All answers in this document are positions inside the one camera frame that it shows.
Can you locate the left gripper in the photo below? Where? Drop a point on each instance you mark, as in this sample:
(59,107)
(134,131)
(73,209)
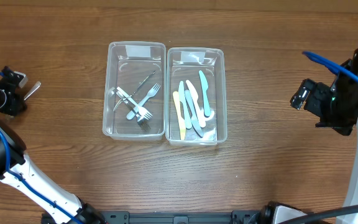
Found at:
(14,101)

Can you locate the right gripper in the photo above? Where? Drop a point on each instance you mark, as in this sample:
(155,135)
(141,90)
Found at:
(317,101)

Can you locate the silver metal fork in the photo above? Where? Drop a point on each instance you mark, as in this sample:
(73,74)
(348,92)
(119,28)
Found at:
(142,122)
(36,86)

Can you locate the pale blue plastic knife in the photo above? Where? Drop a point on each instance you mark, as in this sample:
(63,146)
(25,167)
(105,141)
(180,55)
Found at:
(204,86)

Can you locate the white plastic knife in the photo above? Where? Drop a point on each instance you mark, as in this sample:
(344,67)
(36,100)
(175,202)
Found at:
(194,119)

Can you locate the light blue plastic knife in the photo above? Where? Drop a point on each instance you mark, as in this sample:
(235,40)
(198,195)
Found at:
(181,91)

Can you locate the cream plastic knife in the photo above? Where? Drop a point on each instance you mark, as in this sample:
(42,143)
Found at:
(181,121)

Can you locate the black handled metal fork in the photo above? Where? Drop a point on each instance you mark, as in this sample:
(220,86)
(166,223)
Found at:
(137,89)

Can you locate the thin white plastic fork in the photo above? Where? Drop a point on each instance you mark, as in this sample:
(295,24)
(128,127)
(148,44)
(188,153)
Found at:
(143,112)

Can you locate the thick white plastic fork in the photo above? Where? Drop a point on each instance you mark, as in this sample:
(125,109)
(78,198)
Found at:
(151,93)

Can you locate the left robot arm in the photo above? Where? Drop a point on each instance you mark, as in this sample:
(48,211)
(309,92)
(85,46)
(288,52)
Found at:
(20,172)

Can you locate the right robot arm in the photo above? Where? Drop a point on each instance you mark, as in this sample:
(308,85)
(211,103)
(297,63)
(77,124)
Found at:
(276,212)

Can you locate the right clear plastic container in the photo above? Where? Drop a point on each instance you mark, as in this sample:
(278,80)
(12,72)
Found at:
(184,63)

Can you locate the clear plastic container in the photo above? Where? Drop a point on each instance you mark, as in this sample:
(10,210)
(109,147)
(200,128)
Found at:
(128,64)
(184,63)

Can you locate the left clear plastic container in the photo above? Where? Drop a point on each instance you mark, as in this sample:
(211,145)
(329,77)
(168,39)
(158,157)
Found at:
(128,64)

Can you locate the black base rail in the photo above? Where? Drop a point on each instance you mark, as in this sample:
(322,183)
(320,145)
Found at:
(234,217)

